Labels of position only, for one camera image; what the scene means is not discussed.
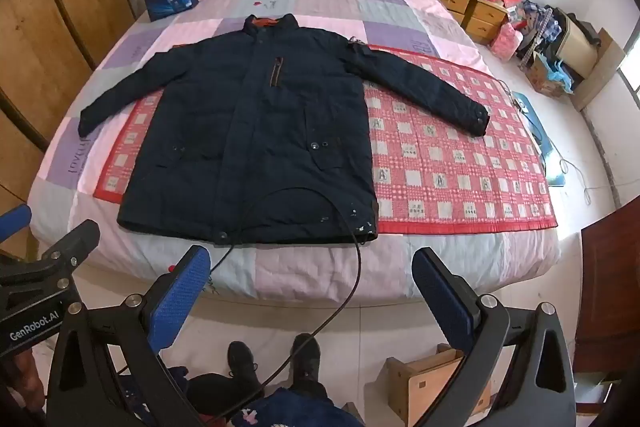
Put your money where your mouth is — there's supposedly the blue pad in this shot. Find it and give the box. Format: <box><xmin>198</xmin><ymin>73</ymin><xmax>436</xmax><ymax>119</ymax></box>
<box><xmin>512</xmin><ymin>91</ymin><xmax>568</xmax><ymax>186</ymax></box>

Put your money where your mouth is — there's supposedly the beige storage box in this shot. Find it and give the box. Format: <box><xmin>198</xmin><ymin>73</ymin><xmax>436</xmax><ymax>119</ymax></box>
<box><xmin>555</xmin><ymin>9</ymin><xmax>602</xmax><ymax>65</ymax></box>

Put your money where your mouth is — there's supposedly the open cardboard box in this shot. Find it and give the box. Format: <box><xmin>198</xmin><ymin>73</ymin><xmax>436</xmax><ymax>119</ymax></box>
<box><xmin>385</xmin><ymin>343</ymin><xmax>493</xmax><ymax>415</ymax></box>

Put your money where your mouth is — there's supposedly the flat cardboard sheet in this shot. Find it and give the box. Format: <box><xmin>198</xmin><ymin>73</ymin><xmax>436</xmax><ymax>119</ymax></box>
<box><xmin>570</xmin><ymin>27</ymin><xmax>627</xmax><ymax>112</ymax></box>

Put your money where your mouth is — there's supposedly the white cable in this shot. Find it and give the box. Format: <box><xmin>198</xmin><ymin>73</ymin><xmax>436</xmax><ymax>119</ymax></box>
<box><xmin>545</xmin><ymin>134</ymin><xmax>622</xmax><ymax>192</ymax></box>

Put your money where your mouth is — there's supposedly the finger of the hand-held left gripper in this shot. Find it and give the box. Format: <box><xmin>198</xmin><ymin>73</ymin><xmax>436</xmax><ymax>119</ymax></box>
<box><xmin>0</xmin><ymin>204</ymin><xmax>33</xmax><ymax>244</ymax></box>
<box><xmin>39</xmin><ymin>219</ymin><xmax>101</xmax><ymax>280</ymax></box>

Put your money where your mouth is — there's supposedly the person's shoe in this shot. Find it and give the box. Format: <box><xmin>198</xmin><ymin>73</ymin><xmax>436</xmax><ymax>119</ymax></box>
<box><xmin>290</xmin><ymin>333</ymin><xmax>322</xmax><ymax>384</ymax></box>
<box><xmin>227</xmin><ymin>341</ymin><xmax>261</xmax><ymax>380</ymax></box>

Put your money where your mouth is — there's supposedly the person's blue floral clothing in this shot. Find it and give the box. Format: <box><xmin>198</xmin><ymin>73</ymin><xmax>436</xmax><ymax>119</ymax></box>
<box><xmin>225</xmin><ymin>387</ymin><xmax>362</xmax><ymax>427</ymax></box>

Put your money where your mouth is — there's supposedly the person's right shoe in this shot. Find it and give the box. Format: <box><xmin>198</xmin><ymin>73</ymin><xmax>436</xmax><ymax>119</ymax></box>
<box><xmin>290</xmin><ymin>333</ymin><xmax>322</xmax><ymax>384</ymax></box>

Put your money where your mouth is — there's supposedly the black cable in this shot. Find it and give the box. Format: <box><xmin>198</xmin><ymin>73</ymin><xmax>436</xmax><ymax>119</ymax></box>
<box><xmin>207</xmin><ymin>187</ymin><xmax>364</xmax><ymax>419</ymax></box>

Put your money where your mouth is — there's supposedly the wooden wardrobe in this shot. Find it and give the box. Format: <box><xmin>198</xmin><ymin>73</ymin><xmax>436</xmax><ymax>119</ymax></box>
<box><xmin>0</xmin><ymin>0</ymin><xmax>138</xmax><ymax>228</ymax></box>

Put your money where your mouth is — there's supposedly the person's left shoe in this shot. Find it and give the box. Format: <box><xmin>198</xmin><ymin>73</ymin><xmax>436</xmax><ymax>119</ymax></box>
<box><xmin>227</xmin><ymin>341</ymin><xmax>261</xmax><ymax>380</ymax></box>

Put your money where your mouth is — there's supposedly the pink quilted bag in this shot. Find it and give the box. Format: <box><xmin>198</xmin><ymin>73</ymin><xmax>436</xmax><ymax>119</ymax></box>
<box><xmin>489</xmin><ymin>23</ymin><xmax>524</xmax><ymax>62</ymax></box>

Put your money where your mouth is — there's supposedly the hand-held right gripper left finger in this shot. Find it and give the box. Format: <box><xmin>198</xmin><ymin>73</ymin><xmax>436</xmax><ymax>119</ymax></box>
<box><xmin>46</xmin><ymin>245</ymin><xmax>212</xmax><ymax>427</ymax></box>

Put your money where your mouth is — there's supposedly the dark wooden door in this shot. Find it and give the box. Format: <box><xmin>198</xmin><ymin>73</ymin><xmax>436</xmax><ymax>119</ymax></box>
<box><xmin>574</xmin><ymin>197</ymin><xmax>640</xmax><ymax>385</ymax></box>

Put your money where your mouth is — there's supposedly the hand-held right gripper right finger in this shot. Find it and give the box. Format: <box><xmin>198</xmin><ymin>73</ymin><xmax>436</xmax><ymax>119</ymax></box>
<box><xmin>411</xmin><ymin>247</ymin><xmax>577</xmax><ymax>427</ymax></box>

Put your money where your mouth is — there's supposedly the dark navy padded jacket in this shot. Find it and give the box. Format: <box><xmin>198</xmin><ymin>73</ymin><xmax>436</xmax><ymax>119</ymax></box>
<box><xmin>77</xmin><ymin>13</ymin><xmax>491</xmax><ymax>247</ymax></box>

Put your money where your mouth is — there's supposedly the pastel patchwork quilt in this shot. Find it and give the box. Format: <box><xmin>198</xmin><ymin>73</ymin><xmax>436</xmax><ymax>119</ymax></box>
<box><xmin>27</xmin><ymin>0</ymin><xmax>568</xmax><ymax>308</ymax></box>

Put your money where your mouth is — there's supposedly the red checked mat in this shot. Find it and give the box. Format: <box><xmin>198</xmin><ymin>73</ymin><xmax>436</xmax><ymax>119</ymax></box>
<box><xmin>92</xmin><ymin>42</ymin><xmax>559</xmax><ymax>235</ymax></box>

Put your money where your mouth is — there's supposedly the wooden nightstand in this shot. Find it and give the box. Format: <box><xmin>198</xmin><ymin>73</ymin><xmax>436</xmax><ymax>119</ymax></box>
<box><xmin>434</xmin><ymin>0</ymin><xmax>511</xmax><ymax>46</ymax></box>

